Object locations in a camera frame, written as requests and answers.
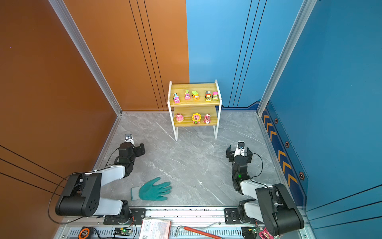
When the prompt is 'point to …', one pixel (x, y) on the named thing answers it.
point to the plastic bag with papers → (152, 228)
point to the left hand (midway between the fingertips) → (134, 143)
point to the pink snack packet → (265, 234)
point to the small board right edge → (247, 234)
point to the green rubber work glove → (148, 191)
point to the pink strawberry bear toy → (207, 118)
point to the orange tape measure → (85, 233)
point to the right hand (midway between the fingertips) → (238, 147)
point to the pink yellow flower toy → (196, 118)
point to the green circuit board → (122, 231)
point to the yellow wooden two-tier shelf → (196, 104)
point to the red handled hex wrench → (191, 229)
